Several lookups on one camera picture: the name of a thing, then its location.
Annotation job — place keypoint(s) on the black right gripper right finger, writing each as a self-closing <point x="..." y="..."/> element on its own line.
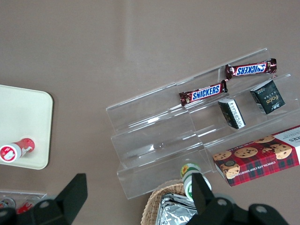
<point x="220" y="211"/>

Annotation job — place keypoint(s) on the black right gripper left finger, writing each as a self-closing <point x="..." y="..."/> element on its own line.
<point x="68" y="201"/>

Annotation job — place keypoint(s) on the oval light wicker basket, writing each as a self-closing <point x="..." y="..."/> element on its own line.
<point x="152" y="204"/>

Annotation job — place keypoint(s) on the beige plastic tray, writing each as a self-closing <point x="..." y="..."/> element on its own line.
<point x="23" y="112"/>

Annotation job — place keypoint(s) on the silver foil packet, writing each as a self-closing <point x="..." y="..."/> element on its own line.
<point x="173" y="213"/>

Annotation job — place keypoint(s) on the green white yogurt bottle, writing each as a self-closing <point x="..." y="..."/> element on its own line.
<point x="187" y="172"/>

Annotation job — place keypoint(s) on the clear acrylic bottle rack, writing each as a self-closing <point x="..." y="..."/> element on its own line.
<point x="14" y="193"/>

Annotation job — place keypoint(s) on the red tartan cookie box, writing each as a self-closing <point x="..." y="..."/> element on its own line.
<point x="257" y="161"/>

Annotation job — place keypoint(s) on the red white yogurt bottle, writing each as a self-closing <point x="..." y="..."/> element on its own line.
<point x="23" y="146"/>

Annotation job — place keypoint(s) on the small black box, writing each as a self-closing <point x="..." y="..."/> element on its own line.
<point x="269" y="98"/>
<point x="232" y="113"/>

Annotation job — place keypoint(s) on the clear acrylic tiered stand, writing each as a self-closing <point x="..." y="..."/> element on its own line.
<point x="152" y="131"/>

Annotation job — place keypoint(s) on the Snickers chocolate bar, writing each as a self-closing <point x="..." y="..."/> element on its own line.
<point x="206" y="93"/>
<point x="250" y="69"/>

